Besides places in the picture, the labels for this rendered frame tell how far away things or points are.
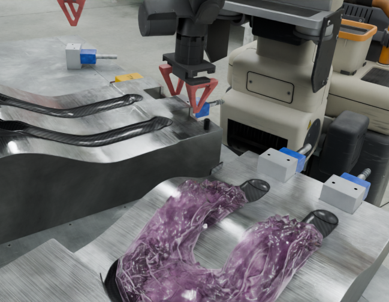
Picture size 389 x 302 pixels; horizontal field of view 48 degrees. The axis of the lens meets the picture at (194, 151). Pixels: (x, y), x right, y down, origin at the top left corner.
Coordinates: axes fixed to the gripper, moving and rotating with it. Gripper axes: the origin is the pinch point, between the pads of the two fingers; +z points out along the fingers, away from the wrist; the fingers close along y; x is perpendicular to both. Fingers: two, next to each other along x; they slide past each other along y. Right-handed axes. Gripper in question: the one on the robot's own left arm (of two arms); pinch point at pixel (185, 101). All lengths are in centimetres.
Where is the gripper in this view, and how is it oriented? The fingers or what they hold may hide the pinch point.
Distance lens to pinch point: 92.6
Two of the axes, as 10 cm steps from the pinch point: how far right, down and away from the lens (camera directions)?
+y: 5.7, 4.6, -6.8
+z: -0.8, 8.5, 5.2
